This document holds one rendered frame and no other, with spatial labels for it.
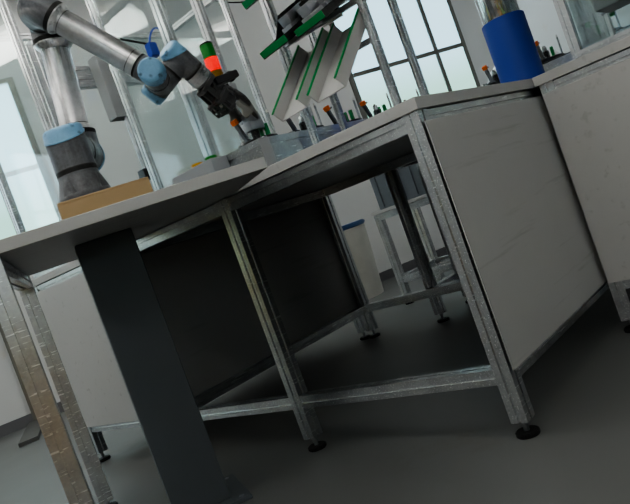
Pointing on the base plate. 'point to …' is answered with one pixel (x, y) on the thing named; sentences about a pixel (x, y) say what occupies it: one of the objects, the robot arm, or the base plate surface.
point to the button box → (203, 169)
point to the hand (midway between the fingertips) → (250, 116)
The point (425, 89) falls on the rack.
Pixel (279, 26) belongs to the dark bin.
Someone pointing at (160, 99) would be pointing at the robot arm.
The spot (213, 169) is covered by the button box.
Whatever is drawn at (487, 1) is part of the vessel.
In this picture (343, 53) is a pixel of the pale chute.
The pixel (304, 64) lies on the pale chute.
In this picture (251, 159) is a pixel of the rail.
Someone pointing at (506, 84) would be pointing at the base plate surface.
